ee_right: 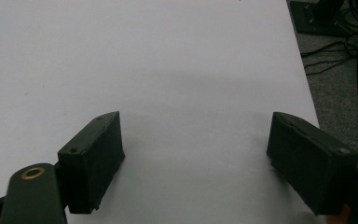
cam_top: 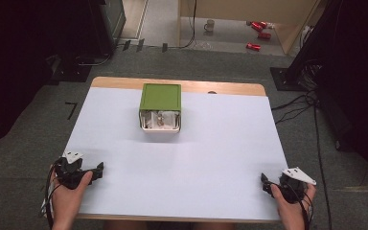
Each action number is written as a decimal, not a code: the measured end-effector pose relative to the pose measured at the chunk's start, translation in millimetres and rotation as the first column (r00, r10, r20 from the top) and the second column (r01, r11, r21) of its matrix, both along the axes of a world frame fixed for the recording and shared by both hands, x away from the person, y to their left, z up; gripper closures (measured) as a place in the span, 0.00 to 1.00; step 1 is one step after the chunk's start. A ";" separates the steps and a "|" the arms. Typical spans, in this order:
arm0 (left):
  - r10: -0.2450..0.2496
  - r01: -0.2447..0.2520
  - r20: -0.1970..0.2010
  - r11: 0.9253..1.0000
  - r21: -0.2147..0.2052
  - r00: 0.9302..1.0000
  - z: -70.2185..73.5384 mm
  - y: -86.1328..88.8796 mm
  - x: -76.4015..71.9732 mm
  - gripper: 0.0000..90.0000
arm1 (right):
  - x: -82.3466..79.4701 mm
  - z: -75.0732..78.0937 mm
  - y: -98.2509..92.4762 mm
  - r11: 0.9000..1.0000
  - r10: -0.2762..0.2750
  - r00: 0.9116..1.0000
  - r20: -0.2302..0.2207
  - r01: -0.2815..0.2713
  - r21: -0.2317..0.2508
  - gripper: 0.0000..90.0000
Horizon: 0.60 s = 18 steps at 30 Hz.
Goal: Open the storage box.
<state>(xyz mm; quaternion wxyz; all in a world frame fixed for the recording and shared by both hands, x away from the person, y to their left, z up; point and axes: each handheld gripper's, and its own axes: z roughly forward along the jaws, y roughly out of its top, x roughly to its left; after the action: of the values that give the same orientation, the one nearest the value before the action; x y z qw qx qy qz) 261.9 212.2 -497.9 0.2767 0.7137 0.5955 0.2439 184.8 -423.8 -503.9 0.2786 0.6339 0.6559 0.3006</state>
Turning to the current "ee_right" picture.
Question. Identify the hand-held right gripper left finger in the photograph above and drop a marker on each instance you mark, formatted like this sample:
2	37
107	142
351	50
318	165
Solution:
90	161

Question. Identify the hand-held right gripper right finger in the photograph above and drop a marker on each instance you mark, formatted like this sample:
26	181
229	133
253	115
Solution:
310	165

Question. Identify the white paper sheet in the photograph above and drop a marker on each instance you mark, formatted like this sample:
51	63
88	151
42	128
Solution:
167	62

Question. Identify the black metal stand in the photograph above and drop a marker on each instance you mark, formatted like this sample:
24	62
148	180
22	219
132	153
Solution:
317	18

